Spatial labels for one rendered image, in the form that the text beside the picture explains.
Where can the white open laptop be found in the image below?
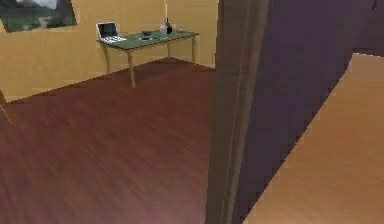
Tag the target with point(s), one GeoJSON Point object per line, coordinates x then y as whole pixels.
{"type": "Point", "coordinates": [109, 32]}

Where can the black bottle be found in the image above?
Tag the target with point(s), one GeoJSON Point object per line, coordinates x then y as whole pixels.
{"type": "Point", "coordinates": [169, 28]}

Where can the framed landscape picture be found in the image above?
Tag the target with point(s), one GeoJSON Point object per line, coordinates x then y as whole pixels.
{"type": "Point", "coordinates": [36, 15]}

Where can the dark bowl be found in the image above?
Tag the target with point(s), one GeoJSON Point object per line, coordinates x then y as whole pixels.
{"type": "Point", "coordinates": [147, 33]}

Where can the small pale green cup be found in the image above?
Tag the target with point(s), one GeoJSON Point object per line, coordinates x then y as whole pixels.
{"type": "Point", "coordinates": [180, 29]}

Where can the green top wooden table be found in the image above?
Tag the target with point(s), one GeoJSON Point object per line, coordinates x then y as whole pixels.
{"type": "Point", "coordinates": [140, 42]}

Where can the white box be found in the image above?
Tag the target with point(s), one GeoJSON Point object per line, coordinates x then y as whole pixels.
{"type": "Point", "coordinates": [163, 29]}

